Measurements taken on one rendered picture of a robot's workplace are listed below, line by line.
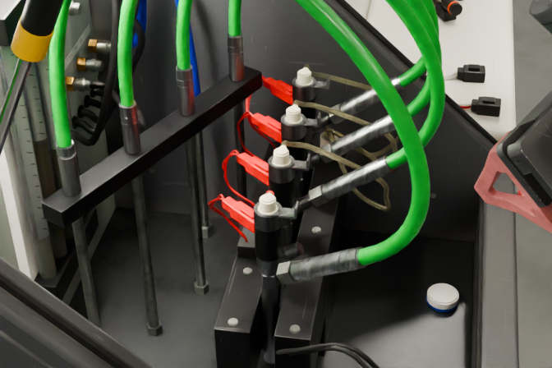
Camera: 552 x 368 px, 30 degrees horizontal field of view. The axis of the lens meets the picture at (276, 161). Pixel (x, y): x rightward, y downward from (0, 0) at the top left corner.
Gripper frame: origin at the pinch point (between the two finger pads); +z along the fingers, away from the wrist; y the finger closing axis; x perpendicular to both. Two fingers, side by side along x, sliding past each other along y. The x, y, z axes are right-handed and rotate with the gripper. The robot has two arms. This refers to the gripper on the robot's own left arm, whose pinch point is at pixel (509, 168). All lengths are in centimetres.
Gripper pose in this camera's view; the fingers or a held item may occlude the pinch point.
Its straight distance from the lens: 70.9
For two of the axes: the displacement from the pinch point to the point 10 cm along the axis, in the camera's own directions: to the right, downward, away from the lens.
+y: -6.7, 6.0, -4.3
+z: -3.8, 2.2, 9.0
